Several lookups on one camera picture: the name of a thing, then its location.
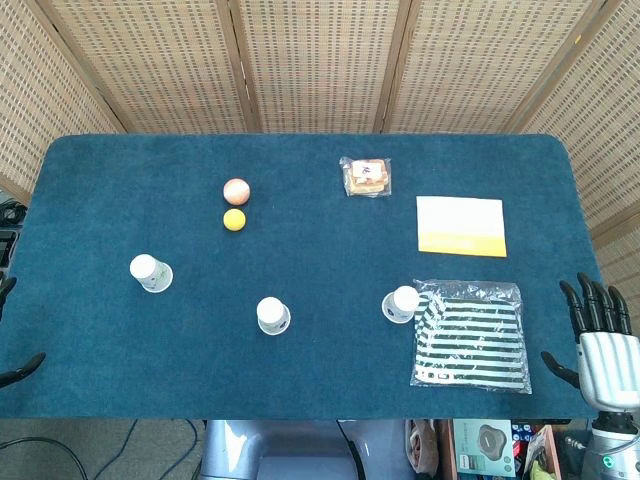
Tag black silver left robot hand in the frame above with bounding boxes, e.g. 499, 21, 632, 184
0, 276, 47, 389

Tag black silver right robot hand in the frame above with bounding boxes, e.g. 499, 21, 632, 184
541, 272, 640, 414

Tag white floral paper cup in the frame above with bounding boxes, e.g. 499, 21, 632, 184
381, 285, 421, 325
255, 296, 292, 336
129, 253, 174, 294

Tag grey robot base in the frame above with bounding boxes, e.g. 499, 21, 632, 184
199, 419, 416, 480

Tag black equipment pile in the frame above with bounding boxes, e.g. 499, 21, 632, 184
0, 197, 29, 269

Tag striped cloth in plastic bag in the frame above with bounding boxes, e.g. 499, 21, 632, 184
409, 278, 533, 395

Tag teal product box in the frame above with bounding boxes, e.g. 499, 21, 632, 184
452, 418, 517, 477

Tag wooden storage crate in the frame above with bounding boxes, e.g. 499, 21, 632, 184
433, 418, 564, 480

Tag white yellow booklet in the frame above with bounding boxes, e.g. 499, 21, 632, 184
415, 195, 508, 259

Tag brown fabric bag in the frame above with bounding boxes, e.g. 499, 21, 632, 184
407, 419, 440, 475

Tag yellow ball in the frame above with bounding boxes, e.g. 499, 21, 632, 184
222, 208, 247, 233

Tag pink ball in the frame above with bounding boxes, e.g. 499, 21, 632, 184
222, 178, 251, 206

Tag packaged bread slices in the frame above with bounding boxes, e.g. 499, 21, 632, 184
339, 156, 393, 199

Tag blue carpet mat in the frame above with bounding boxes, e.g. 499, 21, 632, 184
0, 133, 604, 421

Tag woven folding screen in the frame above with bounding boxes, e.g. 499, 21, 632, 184
0, 0, 640, 301

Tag black floor cable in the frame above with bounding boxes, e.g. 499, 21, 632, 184
0, 419, 201, 480

